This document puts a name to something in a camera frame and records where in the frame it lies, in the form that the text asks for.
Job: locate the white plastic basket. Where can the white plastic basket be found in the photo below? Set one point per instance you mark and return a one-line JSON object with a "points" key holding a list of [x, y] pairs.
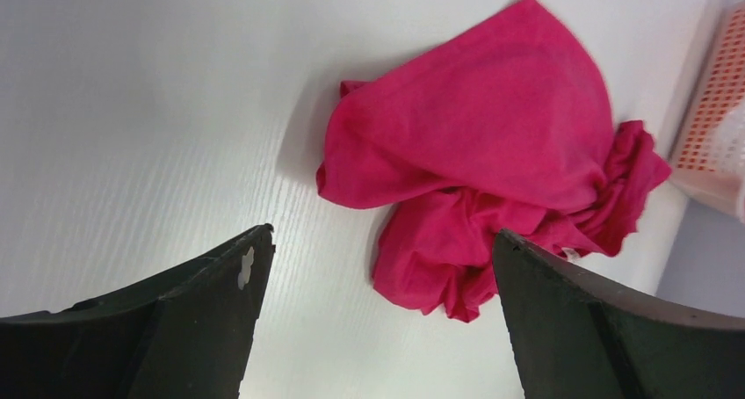
{"points": [[708, 157]]}

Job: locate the magenta t shirt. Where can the magenta t shirt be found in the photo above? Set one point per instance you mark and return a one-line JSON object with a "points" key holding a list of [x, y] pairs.
{"points": [[506, 126]]}

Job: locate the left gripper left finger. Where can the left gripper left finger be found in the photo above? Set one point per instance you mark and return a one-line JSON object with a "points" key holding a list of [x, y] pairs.
{"points": [[186, 332]]}

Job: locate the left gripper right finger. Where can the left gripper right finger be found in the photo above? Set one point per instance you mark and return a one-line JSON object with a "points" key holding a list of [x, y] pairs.
{"points": [[577, 334]]}

